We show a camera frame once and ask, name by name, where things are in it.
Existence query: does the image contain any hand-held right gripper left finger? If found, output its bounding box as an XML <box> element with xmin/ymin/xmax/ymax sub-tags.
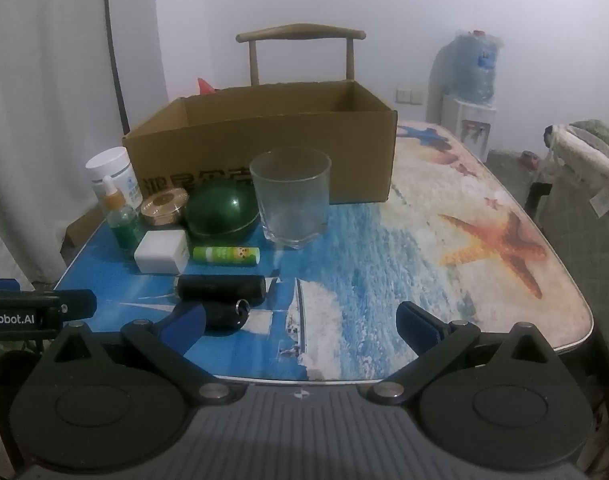
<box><xmin>52</xmin><ymin>302</ymin><xmax>234</xmax><ymax>405</ymax></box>

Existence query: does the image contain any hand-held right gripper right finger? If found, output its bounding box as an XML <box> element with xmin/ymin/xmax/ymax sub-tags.
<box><xmin>368</xmin><ymin>301</ymin><xmax>556</xmax><ymax>406</ymax></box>

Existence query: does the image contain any small black curved object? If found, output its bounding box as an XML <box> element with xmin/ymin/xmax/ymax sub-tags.
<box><xmin>203</xmin><ymin>299</ymin><xmax>251</xmax><ymax>332</ymax></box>

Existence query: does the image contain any white charger plug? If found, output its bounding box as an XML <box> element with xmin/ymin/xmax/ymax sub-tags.
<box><xmin>134</xmin><ymin>229</ymin><xmax>190</xmax><ymax>276</ymax></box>

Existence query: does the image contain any green lip balm tube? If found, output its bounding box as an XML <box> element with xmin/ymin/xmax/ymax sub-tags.
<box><xmin>192</xmin><ymin>245</ymin><xmax>261</xmax><ymax>266</ymax></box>

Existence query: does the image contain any dark green round jar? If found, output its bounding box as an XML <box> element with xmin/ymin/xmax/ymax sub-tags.
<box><xmin>184</xmin><ymin>180</ymin><xmax>261</xmax><ymax>241</ymax></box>

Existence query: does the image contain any gold lidded round jar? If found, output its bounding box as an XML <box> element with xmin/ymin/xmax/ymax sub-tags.
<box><xmin>140</xmin><ymin>187</ymin><xmax>190</xmax><ymax>226</ymax></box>

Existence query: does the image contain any white lidded plastic bottle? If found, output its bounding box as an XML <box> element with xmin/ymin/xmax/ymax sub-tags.
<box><xmin>85</xmin><ymin>146</ymin><xmax>143</xmax><ymax>213</ymax></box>

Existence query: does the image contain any clear drinking glass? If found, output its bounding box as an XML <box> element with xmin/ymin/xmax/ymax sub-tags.
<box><xmin>250</xmin><ymin>147</ymin><xmax>332</xmax><ymax>251</ymax></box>

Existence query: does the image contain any black cylinder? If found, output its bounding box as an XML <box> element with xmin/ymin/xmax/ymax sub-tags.
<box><xmin>176</xmin><ymin>274</ymin><xmax>266</xmax><ymax>307</ymax></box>

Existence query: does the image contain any small brown cardboard box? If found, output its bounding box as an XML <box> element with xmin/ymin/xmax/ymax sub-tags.
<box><xmin>64</xmin><ymin>207</ymin><xmax>104</xmax><ymax>258</ymax></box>

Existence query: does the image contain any green dropper bottle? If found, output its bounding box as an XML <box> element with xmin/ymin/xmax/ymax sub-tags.
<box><xmin>103</xmin><ymin>175</ymin><xmax>140</xmax><ymax>252</ymax></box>

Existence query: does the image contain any white curtain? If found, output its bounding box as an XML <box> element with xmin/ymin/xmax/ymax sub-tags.
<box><xmin>0</xmin><ymin>0</ymin><xmax>171</xmax><ymax>288</ymax></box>

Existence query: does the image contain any covered armchair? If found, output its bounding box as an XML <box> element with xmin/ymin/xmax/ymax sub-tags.
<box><xmin>523</xmin><ymin>118</ymin><xmax>609</xmax><ymax>343</ymax></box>

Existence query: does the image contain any white water dispenser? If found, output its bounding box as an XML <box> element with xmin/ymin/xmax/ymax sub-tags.
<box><xmin>441</xmin><ymin>94</ymin><xmax>498</xmax><ymax>162</ymax></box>

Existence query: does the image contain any blue water bottle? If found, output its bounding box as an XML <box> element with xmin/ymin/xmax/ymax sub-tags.
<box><xmin>435</xmin><ymin>29</ymin><xmax>506</xmax><ymax>107</ymax></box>

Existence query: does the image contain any wooden chair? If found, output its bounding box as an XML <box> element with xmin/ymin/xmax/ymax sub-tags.
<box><xmin>235</xmin><ymin>23</ymin><xmax>367</xmax><ymax>87</ymax></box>

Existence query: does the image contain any black cable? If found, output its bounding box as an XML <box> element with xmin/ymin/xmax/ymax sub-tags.
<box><xmin>103</xmin><ymin>0</ymin><xmax>134</xmax><ymax>137</ymax></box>

